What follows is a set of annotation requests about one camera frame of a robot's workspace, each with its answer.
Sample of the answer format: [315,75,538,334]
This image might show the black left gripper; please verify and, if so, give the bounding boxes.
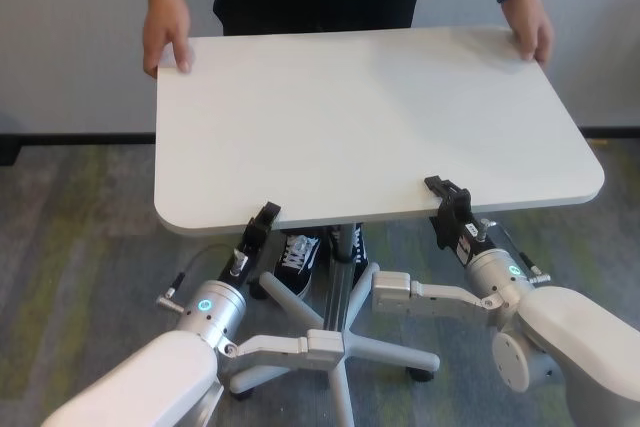
[219,201,281,294]

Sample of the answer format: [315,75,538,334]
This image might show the left gripper grey cable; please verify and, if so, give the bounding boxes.
[155,244,250,309]

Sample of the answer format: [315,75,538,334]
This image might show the white rolling pedestal table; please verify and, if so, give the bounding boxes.
[152,25,606,427]

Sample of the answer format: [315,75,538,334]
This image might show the black white-laced sneaker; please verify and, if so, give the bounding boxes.
[349,225,370,269]
[273,231,322,299]

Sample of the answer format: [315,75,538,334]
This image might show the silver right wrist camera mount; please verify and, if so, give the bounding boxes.
[371,270,501,319]

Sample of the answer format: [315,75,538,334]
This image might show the person's right hand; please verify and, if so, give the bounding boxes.
[142,9,194,80]

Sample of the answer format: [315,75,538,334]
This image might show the right gripper grey cable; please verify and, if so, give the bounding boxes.
[479,216,552,285]

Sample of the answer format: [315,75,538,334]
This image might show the gripper grey cable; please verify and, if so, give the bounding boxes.
[479,216,552,285]
[155,244,250,309]

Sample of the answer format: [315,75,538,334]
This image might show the black furniture foot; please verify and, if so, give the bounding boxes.
[0,134,22,167]

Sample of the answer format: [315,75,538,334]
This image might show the person's left hand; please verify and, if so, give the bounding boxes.
[501,0,556,66]

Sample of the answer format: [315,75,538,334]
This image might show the black trousers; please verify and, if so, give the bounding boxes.
[279,221,367,249]

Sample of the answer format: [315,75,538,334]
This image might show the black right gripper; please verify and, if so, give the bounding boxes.
[423,175,500,267]

